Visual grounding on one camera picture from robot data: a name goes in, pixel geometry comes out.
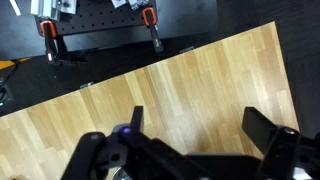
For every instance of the small aluminium bracket pieces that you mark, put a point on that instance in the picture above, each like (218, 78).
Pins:
(120, 2)

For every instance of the aluminium extrusion profile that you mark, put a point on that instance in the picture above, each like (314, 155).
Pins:
(43, 8)

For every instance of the black perforated mounting board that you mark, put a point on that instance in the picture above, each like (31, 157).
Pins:
(100, 16)

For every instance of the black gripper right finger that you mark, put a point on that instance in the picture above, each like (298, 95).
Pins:
(258, 128)

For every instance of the black base platform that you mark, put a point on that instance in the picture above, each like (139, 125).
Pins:
(186, 16)

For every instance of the white strip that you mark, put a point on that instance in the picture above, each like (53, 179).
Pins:
(15, 7)

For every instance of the orange flat object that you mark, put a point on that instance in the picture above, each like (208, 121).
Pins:
(11, 63)

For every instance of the small metal table bracket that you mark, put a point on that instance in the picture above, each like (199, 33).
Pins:
(186, 50)
(86, 85)

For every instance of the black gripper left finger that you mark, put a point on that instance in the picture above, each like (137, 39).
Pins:
(137, 118)

